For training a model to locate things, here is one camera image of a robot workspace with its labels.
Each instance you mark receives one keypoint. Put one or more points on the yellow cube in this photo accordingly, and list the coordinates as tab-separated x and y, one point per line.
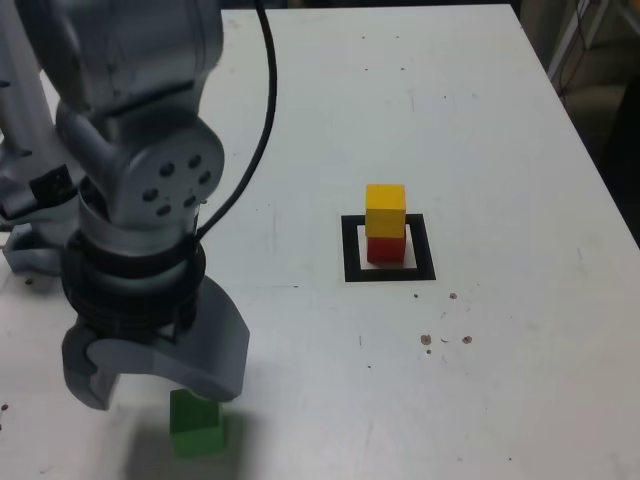
385	215

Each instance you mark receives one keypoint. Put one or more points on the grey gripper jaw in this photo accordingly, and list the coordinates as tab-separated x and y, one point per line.
80	370
200	370

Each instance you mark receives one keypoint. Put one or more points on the black tape square outline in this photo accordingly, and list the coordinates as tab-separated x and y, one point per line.
390	276

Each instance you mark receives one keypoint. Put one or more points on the green cube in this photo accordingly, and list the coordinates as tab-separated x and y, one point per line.
195	430

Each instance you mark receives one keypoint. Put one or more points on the white metal rack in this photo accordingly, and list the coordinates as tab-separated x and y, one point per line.
564	37

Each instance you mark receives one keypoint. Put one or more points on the red cube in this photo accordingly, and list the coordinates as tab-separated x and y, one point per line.
385	250

